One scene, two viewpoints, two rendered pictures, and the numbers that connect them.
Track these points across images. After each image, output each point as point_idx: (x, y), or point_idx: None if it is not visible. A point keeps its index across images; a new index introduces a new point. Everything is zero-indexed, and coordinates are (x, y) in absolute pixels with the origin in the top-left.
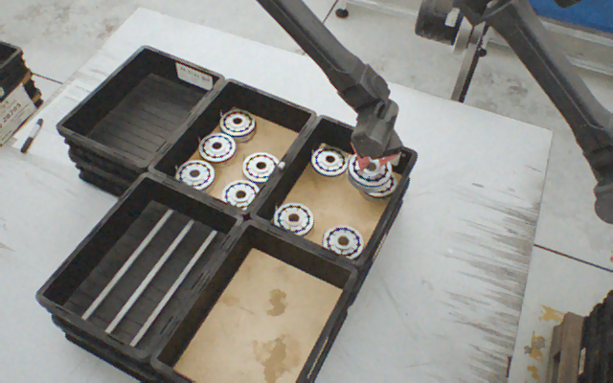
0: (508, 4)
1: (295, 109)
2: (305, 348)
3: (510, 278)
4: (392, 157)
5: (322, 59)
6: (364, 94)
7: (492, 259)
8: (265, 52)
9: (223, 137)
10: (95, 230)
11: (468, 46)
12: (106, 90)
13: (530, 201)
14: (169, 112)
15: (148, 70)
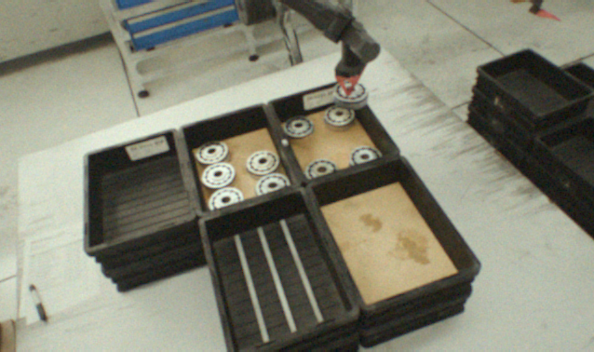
0: None
1: (247, 112)
2: (418, 228)
3: (446, 117)
4: (365, 68)
5: (308, 7)
6: (343, 20)
7: (427, 116)
8: (157, 117)
9: (214, 167)
10: (214, 280)
11: (286, 25)
12: (91, 202)
13: (407, 77)
14: (150, 187)
15: (99, 174)
